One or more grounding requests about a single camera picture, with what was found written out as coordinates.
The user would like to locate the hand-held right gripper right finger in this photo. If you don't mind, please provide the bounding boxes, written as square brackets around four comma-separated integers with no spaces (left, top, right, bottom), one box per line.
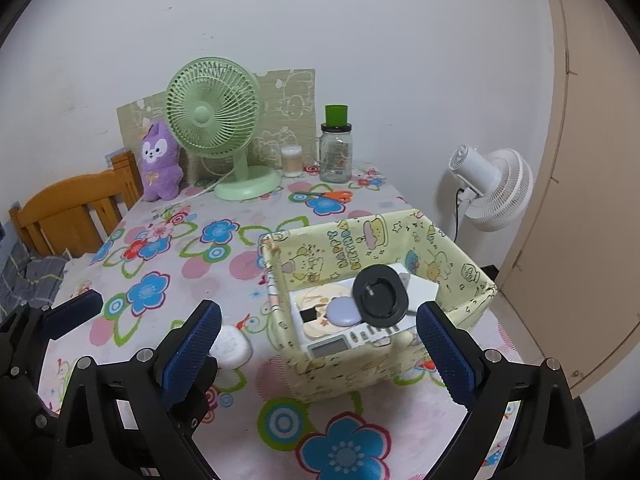
[416,301,586,480]

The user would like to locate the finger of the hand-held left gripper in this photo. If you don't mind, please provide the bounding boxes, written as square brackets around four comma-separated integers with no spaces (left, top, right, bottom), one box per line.
[0,289,104,433]

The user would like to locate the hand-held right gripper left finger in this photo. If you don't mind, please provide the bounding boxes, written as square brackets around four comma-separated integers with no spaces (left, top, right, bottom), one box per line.
[50,299,222,480]

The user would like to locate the white earbud case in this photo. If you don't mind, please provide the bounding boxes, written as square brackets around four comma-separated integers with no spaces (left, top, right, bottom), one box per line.
[210,325,254,369]

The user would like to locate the white charger block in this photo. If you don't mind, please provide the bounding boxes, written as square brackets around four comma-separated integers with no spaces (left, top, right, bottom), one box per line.
[387,261,437,312]

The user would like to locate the yellow printed storage box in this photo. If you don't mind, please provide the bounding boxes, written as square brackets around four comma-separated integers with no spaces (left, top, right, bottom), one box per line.
[258,207,498,404]

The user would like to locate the grey plaid cloth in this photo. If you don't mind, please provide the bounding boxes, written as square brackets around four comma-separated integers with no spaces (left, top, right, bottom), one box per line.
[0,220,69,322]

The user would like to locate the black round lid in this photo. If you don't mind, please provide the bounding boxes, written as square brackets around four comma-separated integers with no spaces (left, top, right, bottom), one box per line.
[352,264,412,324]

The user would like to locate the wooden chair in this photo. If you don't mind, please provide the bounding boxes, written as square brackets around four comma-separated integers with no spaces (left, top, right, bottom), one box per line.
[9,152,146,259]

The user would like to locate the white remote control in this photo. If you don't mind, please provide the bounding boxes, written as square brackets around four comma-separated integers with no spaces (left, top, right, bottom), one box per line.
[306,321,417,360]

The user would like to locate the floral tablecloth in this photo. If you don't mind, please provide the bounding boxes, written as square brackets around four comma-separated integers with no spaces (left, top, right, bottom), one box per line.
[37,162,526,480]

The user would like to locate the purple round case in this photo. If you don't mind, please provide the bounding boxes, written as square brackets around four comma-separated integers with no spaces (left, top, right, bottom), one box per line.
[325,296,362,329]

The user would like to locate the beige round puff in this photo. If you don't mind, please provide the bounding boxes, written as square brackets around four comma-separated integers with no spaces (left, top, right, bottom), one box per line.
[295,282,353,311]
[302,316,332,339]

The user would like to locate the purple plush toy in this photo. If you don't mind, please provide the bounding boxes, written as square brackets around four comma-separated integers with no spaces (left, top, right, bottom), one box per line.
[138,121,185,203]

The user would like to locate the white standing fan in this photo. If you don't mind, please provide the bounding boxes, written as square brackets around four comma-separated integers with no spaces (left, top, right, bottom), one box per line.
[447,144,535,233]

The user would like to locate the orange scissors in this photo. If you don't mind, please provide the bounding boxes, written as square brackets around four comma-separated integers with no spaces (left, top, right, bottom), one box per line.
[304,187,354,205]

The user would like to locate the cotton swab container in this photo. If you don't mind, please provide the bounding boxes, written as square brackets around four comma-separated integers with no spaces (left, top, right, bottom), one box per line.
[280,144,304,178]

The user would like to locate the glass jar with green lid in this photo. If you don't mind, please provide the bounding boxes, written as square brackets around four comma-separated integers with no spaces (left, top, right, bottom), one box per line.
[318,105,355,184]

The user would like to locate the green desk fan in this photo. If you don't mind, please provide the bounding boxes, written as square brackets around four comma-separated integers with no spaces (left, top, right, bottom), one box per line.
[166,57,283,202]

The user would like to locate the beige door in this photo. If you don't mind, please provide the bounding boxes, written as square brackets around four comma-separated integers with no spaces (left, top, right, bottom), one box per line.
[495,0,640,397]

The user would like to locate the patterned cardboard panel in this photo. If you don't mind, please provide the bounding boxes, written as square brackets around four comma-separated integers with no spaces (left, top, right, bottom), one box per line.
[116,68,317,182]

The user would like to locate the black fan cable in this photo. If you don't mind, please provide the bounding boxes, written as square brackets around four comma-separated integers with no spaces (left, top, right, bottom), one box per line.
[453,187,469,247]

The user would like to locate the white fan cable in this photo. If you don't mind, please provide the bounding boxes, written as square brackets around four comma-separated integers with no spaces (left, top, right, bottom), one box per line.
[186,169,237,200]

